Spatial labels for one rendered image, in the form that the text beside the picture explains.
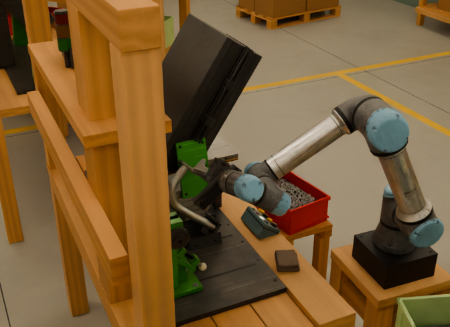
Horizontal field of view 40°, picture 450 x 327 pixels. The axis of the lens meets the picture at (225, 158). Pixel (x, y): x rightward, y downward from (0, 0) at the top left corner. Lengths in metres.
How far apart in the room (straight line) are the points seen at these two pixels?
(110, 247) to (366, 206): 2.87
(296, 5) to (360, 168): 3.99
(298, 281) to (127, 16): 1.20
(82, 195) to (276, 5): 6.45
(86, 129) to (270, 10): 6.59
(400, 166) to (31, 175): 3.38
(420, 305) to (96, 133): 1.13
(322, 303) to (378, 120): 0.64
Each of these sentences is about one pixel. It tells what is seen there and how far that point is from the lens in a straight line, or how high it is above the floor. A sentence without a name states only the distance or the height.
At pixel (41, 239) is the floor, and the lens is 4.09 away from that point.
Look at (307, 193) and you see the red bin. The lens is 2.71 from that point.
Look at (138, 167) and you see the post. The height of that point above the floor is 1.58.
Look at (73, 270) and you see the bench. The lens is 3.28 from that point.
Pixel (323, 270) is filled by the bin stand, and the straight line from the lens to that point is 2.78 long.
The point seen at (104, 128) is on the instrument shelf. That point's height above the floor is 1.54.
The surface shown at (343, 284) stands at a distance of 2.45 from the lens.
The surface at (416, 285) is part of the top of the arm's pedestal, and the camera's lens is 2.31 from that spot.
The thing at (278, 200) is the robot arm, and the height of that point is 1.29.
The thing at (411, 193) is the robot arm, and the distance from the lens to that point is 2.00.
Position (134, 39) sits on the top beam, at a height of 1.88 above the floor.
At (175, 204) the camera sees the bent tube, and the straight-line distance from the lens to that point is 2.22.
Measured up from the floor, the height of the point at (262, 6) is 0.25.
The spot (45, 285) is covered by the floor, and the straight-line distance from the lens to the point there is 3.70.
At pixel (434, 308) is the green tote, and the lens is 2.13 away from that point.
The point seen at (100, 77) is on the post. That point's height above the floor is 1.66.
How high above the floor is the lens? 2.25
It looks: 28 degrees down
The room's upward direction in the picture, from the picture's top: straight up
